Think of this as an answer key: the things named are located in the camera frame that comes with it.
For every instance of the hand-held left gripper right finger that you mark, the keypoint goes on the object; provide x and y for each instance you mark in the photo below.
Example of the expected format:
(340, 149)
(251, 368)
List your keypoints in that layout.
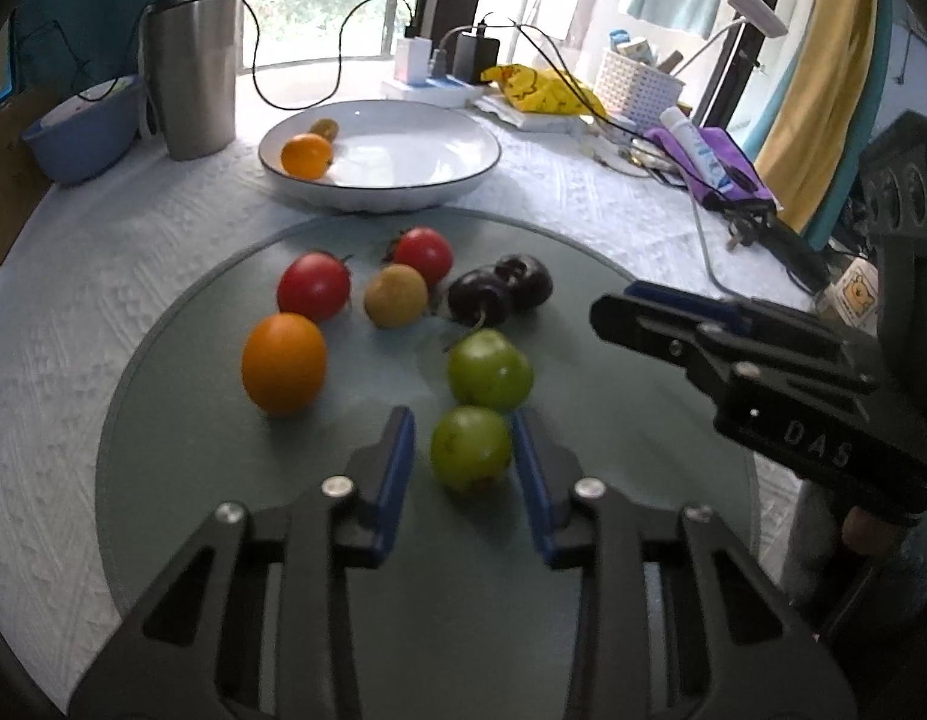
(529, 480)

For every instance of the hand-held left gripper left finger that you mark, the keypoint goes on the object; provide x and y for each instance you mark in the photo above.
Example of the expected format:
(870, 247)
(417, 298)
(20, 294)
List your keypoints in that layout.
(396, 465)

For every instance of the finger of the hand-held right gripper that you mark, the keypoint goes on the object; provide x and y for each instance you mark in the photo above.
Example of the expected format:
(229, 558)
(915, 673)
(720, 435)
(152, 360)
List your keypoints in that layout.
(658, 334)
(681, 301)

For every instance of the green apple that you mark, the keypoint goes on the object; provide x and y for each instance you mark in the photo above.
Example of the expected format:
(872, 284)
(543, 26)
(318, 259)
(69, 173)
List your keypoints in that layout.
(489, 371)
(471, 448)

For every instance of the oblong orange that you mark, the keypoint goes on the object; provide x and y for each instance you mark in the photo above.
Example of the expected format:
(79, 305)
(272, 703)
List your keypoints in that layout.
(285, 364)

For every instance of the tan round fruit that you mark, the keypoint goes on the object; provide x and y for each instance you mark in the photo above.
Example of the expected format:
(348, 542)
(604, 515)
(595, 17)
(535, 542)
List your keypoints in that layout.
(396, 296)

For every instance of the red tomato with green stem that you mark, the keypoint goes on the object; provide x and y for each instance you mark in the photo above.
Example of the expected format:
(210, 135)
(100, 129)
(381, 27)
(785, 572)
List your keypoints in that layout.
(424, 253)

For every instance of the white plate with dark rim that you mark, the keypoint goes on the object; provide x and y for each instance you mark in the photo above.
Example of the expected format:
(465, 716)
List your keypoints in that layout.
(411, 157)

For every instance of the person's right hand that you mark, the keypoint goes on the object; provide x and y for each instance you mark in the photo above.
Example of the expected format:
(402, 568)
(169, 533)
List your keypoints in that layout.
(868, 532)

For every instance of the cardboard box with bear print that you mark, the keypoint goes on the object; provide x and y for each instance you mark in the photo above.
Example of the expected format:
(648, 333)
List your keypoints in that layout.
(853, 296)

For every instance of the dark purple plum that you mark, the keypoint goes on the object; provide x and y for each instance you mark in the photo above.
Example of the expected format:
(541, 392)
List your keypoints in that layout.
(525, 281)
(478, 298)

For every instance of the white tube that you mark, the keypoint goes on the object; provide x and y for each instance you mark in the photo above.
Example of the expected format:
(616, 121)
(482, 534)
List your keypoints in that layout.
(696, 150)

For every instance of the purple cloth pouch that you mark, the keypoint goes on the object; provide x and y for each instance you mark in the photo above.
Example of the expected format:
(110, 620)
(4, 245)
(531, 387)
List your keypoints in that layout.
(733, 157)

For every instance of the round grey-green table mat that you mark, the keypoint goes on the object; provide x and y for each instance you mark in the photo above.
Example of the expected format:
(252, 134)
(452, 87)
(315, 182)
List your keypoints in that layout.
(193, 427)

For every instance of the white woven basket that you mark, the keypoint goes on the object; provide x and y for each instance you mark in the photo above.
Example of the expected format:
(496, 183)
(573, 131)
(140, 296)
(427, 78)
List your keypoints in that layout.
(636, 90)

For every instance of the white plastic packet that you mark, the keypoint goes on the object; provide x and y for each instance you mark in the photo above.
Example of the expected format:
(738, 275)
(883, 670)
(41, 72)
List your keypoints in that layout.
(523, 120)

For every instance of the yellow curtain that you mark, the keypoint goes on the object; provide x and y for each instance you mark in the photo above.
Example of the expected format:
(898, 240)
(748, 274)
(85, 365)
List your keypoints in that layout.
(823, 105)

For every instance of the yellow duck bag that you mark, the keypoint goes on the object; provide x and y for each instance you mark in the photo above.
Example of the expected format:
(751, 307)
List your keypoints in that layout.
(542, 90)

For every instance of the white desk lamp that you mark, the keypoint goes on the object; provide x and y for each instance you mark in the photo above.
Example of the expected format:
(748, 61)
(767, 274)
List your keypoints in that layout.
(759, 11)

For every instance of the black charger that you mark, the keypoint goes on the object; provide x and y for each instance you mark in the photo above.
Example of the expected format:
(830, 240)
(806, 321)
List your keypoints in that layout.
(478, 58)

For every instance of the yellow-orange round citrus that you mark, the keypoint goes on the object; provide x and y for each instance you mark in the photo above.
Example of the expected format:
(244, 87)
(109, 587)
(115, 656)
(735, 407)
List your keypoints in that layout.
(307, 157)

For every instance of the white power strip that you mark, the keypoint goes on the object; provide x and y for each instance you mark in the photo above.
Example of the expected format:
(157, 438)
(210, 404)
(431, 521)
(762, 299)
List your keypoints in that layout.
(433, 92)

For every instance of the white textured tablecloth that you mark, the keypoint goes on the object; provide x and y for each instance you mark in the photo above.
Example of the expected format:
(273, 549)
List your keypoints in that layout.
(133, 255)

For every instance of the dark brown kiwi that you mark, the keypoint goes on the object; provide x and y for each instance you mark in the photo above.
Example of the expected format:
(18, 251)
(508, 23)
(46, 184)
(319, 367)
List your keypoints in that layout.
(327, 129)

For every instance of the white charger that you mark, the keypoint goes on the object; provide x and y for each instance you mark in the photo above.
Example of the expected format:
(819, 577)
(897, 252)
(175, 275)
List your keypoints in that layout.
(412, 60)

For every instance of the stainless steel tumbler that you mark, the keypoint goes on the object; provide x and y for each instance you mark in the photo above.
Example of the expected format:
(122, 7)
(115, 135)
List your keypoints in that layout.
(193, 67)

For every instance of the blue plastic bowl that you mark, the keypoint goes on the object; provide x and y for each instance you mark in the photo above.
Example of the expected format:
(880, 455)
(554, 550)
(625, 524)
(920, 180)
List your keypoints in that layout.
(81, 139)

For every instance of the balcony railing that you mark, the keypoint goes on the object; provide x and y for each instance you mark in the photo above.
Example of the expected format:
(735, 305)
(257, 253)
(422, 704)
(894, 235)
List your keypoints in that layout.
(246, 15)

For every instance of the teal curtain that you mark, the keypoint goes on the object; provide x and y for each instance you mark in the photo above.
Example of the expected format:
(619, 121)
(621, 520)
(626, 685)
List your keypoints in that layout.
(96, 0)

